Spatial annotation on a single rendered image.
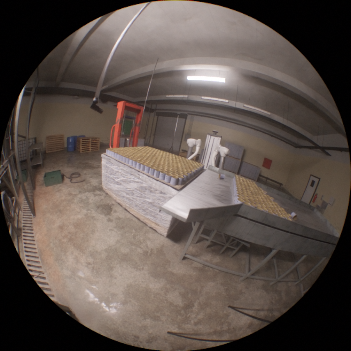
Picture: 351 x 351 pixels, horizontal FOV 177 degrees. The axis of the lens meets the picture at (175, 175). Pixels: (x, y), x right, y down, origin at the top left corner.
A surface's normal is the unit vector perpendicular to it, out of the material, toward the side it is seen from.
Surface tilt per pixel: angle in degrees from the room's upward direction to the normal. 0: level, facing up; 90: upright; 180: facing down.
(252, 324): 0
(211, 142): 90
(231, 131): 90
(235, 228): 90
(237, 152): 92
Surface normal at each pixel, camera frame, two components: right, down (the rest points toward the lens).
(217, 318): 0.19, -0.92
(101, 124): 0.87, 0.32
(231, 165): -0.39, 0.22
